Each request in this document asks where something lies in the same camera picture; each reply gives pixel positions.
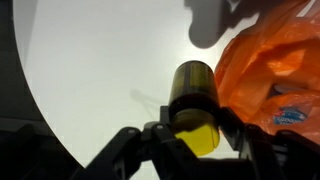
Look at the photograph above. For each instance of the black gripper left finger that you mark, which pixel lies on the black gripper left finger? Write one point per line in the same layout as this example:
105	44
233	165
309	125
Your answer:
160	150

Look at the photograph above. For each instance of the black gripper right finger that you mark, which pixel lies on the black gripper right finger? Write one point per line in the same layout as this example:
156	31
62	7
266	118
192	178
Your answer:
266	150

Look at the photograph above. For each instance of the yellow and brown bottle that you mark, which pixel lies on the yellow and brown bottle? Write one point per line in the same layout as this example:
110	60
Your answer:
193	100

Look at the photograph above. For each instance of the orange plastic bag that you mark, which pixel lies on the orange plastic bag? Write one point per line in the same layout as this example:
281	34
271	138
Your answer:
266	60

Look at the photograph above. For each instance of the blue and white packet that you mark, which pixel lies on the blue and white packet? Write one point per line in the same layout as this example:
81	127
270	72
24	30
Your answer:
290	115

